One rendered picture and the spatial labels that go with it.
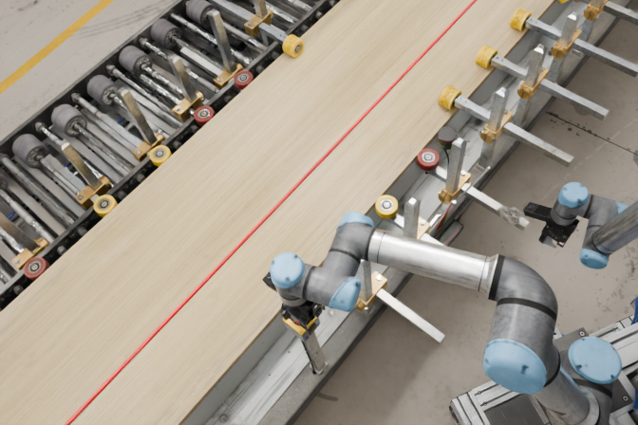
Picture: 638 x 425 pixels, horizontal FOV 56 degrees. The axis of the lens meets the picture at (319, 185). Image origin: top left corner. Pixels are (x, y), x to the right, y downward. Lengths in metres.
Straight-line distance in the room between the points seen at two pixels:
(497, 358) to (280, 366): 1.17
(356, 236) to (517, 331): 0.38
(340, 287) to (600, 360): 0.68
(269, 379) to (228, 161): 0.81
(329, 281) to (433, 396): 1.61
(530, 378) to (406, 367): 1.66
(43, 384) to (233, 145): 1.04
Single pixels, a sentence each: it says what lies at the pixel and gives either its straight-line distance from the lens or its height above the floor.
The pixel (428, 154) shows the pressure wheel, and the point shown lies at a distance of 2.24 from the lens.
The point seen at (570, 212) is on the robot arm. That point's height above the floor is 1.12.
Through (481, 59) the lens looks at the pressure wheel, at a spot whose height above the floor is 0.96.
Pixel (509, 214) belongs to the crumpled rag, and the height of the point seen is 0.87.
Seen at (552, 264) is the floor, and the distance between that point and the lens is 3.11.
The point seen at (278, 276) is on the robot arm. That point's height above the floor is 1.60.
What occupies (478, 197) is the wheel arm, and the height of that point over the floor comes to 0.86.
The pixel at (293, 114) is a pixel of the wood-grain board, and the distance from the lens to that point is 2.38.
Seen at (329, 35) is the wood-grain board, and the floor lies 0.90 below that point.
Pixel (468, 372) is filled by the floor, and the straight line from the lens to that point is 2.87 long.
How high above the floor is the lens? 2.76
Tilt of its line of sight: 59 degrees down
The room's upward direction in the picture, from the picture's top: 11 degrees counter-clockwise
